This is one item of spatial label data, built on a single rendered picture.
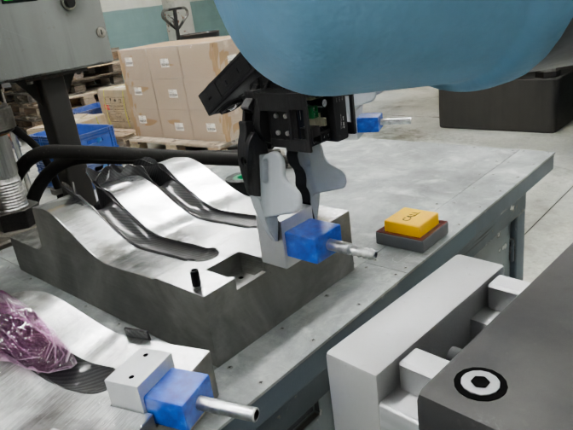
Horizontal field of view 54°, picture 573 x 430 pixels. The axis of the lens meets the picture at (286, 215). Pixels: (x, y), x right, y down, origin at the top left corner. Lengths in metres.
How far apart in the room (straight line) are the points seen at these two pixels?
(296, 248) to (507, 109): 4.12
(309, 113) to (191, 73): 4.19
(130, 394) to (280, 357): 0.19
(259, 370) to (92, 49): 1.05
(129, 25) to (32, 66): 7.16
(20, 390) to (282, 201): 0.30
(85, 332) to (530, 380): 0.50
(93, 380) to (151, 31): 8.28
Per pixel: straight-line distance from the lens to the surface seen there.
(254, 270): 0.67
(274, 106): 0.51
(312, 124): 0.51
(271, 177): 0.53
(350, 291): 0.74
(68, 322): 0.64
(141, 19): 8.69
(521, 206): 1.30
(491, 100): 4.66
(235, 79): 0.55
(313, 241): 0.54
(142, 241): 0.79
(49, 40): 1.45
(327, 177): 0.58
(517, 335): 0.23
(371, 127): 1.04
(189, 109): 4.79
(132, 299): 0.72
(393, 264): 0.80
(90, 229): 0.80
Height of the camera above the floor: 1.16
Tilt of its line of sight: 21 degrees down
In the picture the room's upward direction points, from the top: 8 degrees counter-clockwise
